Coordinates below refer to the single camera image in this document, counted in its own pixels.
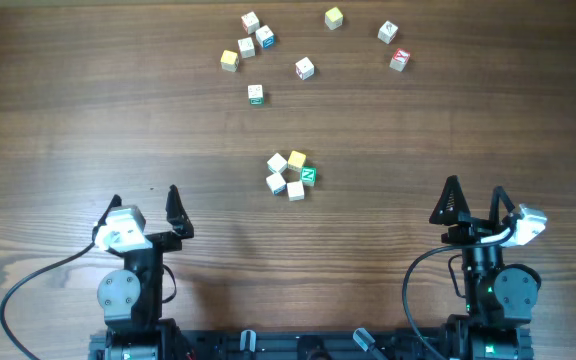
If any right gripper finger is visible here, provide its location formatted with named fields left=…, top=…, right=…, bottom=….
left=489, top=186, right=515, bottom=223
left=429, top=175, right=471, bottom=226

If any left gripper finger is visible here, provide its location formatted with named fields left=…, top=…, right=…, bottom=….
left=92, top=194, right=122, bottom=240
left=165, top=185, right=194, bottom=238

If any white block moved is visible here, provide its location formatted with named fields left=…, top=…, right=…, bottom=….
left=267, top=153, right=288, bottom=174

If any plain white picture block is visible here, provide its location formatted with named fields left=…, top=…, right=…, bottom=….
left=287, top=181, right=305, bottom=201

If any yellow top wooden block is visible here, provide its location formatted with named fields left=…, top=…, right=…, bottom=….
left=287, top=150, right=307, bottom=172

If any green N letter block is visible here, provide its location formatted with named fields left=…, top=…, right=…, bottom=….
left=300, top=166, right=317, bottom=187

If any white block red edge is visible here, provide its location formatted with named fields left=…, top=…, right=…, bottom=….
left=238, top=37, right=256, bottom=59

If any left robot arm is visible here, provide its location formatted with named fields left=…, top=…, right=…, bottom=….
left=88, top=185, right=196, bottom=360

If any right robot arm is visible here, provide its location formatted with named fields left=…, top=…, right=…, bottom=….
left=429, top=175, right=547, bottom=360

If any white block green side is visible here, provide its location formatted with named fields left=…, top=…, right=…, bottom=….
left=247, top=84, right=264, bottom=106

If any red letter block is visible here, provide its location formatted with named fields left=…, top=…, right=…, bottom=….
left=389, top=48, right=411, bottom=72

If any yellow block left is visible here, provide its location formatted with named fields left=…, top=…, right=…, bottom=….
left=220, top=50, right=239, bottom=72

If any white block far right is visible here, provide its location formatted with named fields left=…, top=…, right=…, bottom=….
left=377, top=21, right=399, bottom=44

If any white block red side middle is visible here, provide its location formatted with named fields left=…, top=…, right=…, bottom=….
left=295, top=57, right=315, bottom=80

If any white block red side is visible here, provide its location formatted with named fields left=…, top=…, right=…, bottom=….
left=241, top=11, right=260, bottom=34
left=295, top=57, right=315, bottom=80

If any white block blue side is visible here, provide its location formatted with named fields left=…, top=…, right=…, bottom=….
left=255, top=25, right=275, bottom=48

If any white block red side top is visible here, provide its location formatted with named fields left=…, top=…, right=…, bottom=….
left=241, top=11, right=260, bottom=34

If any right black cable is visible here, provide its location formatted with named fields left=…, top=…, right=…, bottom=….
left=401, top=227, right=517, bottom=360

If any black cable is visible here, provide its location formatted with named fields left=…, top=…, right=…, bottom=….
left=401, top=227, right=517, bottom=360
left=0, top=242, right=98, bottom=360

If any left black cable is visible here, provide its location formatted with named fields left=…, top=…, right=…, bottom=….
left=0, top=242, right=98, bottom=360

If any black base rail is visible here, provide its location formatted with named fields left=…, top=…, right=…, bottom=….
left=87, top=327, right=534, bottom=360

